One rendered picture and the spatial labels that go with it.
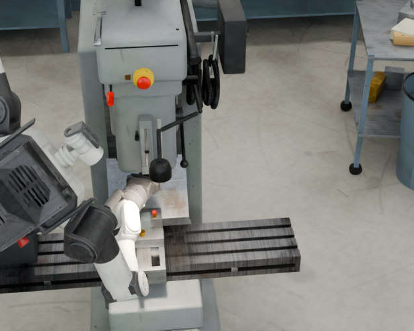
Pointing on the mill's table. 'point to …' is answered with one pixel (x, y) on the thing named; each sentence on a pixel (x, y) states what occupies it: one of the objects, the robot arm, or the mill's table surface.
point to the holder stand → (15, 253)
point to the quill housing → (124, 135)
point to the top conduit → (189, 34)
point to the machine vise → (152, 253)
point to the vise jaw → (150, 238)
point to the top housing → (141, 41)
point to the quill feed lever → (181, 135)
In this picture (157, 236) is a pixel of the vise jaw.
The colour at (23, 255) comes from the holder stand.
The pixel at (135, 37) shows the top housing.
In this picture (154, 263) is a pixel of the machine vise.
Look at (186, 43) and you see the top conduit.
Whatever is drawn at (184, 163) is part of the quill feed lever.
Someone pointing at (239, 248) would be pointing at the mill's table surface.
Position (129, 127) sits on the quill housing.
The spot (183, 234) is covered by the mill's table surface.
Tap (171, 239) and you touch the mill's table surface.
